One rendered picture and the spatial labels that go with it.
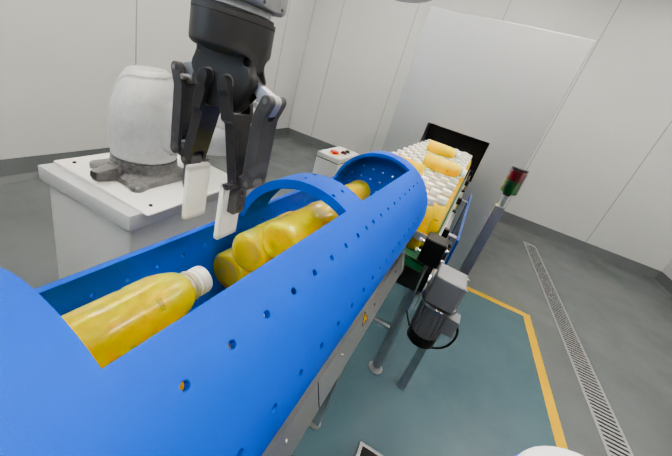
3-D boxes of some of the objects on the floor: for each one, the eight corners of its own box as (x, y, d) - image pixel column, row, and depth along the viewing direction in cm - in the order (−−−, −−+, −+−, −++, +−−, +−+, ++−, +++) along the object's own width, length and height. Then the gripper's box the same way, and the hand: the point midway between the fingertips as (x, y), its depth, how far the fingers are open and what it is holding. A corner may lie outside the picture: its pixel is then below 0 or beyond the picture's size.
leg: (305, 424, 134) (346, 319, 109) (312, 413, 139) (352, 310, 114) (316, 433, 132) (360, 328, 108) (322, 421, 137) (366, 318, 113)
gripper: (133, -25, 28) (131, 203, 37) (290, 16, 22) (241, 273, 31) (201, 1, 34) (184, 190, 44) (336, 38, 29) (284, 246, 38)
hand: (211, 202), depth 36 cm, fingers open, 5 cm apart
